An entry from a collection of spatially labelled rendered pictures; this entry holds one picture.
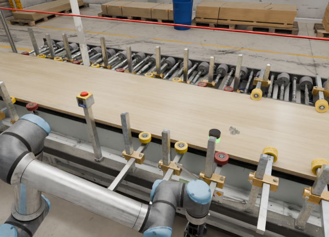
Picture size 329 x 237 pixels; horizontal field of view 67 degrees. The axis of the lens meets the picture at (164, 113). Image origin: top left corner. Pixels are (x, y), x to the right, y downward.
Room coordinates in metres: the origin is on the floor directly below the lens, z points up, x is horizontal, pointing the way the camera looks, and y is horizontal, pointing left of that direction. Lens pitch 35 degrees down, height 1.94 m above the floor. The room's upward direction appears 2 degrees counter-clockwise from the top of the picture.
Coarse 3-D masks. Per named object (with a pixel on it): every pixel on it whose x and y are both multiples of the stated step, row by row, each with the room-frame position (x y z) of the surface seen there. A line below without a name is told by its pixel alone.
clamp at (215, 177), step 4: (200, 172) 0.96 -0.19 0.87; (204, 172) 0.96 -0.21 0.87; (200, 176) 0.94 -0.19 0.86; (204, 176) 0.93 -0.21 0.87; (212, 176) 0.93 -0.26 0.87; (216, 176) 0.93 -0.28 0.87; (220, 176) 0.93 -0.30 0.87; (224, 176) 0.93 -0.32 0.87; (204, 180) 0.92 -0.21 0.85; (208, 180) 0.91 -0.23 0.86; (212, 180) 0.90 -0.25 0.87; (216, 180) 0.90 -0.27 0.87; (220, 180) 0.90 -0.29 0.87; (224, 180) 0.90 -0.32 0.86; (208, 184) 0.91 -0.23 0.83; (216, 184) 0.89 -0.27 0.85; (220, 184) 0.88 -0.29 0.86; (220, 188) 0.88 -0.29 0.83
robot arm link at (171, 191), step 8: (160, 184) 0.62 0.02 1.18; (168, 184) 0.62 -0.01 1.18; (176, 184) 0.62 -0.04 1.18; (184, 184) 0.62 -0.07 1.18; (152, 192) 0.60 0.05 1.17; (160, 192) 0.59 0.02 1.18; (168, 192) 0.59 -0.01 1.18; (176, 192) 0.59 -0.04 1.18; (152, 200) 0.59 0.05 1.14; (168, 200) 0.55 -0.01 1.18; (176, 200) 0.57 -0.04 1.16
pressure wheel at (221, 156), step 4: (220, 152) 1.08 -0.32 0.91; (224, 152) 1.07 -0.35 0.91; (216, 156) 1.04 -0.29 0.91; (220, 156) 1.04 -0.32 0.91; (224, 156) 1.04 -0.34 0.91; (228, 156) 1.04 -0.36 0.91; (216, 160) 1.02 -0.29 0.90; (220, 160) 1.01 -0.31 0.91; (224, 160) 1.01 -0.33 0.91; (220, 164) 1.01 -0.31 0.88; (224, 164) 1.01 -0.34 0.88
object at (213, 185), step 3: (219, 165) 1.02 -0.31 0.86; (222, 165) 1.02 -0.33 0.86; (216, 168) 0.99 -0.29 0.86; (219, 168) 0.99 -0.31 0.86; (216, 171) 0.97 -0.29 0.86; (219, 171) 0.97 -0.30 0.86; (219, 174) 0.95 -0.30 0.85; (213, 183) 0.89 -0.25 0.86; (216, 183) 0.89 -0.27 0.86; (210, 186) 0.87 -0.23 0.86; (213, 186) 0.87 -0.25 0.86; (213, 189) 0.85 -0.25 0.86; (213, 192) 0.84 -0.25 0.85; (210, 201) 0.78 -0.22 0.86
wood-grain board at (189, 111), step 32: (0, 64) 2.51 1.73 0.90; (32, 64) 2.49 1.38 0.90; (64, 64) 2.46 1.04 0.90; (32, 96) 1.80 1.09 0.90; (64, 96) 1.79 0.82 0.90; (96, 96) 1.78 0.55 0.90; (128, 96) 1.76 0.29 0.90; (160, 96) 1.75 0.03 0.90; (192, 96) 1.73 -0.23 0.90; (224, 96) 1.72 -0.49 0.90; (160, 128) 1.33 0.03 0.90; (192, 128) 1.32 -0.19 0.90; (224, 128) 1.31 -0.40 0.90; (256, 128) 1.30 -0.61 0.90; (288, 128) 1.29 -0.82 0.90; (320, 128) 1.28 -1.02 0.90; (256, 160) 1.01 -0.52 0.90; (288, 160) 1.00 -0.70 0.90
